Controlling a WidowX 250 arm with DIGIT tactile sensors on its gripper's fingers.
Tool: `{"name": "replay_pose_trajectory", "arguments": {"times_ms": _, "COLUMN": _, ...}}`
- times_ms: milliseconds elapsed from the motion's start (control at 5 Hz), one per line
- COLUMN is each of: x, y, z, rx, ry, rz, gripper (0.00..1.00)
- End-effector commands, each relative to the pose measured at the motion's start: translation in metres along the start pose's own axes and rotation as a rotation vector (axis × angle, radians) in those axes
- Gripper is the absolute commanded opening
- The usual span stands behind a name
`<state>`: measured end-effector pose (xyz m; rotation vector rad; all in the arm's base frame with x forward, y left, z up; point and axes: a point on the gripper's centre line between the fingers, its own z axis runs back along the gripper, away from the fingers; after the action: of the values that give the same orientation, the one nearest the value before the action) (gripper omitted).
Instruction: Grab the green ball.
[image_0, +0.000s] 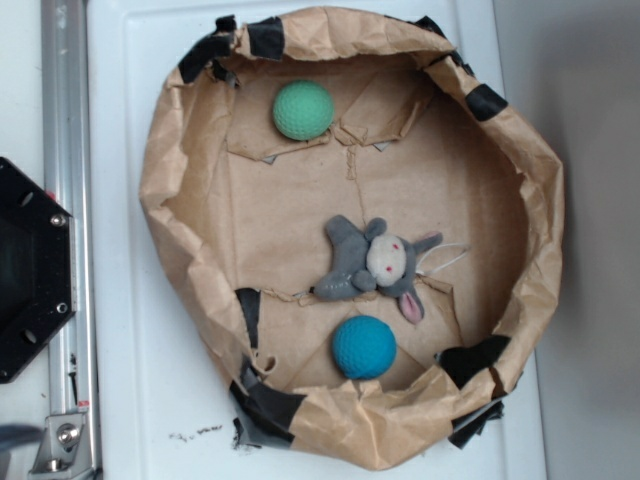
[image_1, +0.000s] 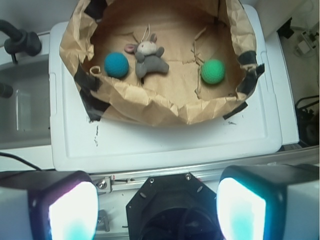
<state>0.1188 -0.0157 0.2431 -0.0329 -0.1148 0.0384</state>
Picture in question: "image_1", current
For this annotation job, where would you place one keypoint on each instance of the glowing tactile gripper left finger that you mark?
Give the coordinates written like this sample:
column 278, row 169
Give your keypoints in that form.
column 47, row 205

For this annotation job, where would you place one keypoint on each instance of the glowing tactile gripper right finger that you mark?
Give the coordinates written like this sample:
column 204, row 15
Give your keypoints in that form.
column 269, row 202

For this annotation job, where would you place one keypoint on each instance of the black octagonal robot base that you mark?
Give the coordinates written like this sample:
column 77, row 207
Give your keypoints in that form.
column 173, row 210

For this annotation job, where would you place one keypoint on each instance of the green crochet ball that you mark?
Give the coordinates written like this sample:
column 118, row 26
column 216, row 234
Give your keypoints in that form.
column 213, row 71

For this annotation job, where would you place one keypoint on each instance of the blue crochet ball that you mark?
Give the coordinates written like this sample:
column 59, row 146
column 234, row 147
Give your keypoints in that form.
column 116, row 65

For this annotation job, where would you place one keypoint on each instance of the white plastic bin lid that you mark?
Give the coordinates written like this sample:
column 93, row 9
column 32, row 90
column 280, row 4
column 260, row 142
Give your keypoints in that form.
column 111, row 146

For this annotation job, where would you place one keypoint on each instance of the clear plastic container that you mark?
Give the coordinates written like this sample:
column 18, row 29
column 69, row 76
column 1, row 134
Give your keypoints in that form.
column 25, row 103

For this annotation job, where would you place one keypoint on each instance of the white power strip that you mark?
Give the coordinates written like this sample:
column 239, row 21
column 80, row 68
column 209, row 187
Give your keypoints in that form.
column 308, row 43

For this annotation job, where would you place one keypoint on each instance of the grey plush bunny toy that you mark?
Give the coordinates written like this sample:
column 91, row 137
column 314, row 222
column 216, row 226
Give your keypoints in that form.
column 148, row 57

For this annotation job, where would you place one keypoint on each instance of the brown paper bag tray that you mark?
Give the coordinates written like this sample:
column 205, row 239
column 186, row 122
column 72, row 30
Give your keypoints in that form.
column 190, row 31

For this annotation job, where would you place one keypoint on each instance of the aluminium extrusion rail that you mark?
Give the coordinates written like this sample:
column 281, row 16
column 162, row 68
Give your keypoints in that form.
column 205, row 172

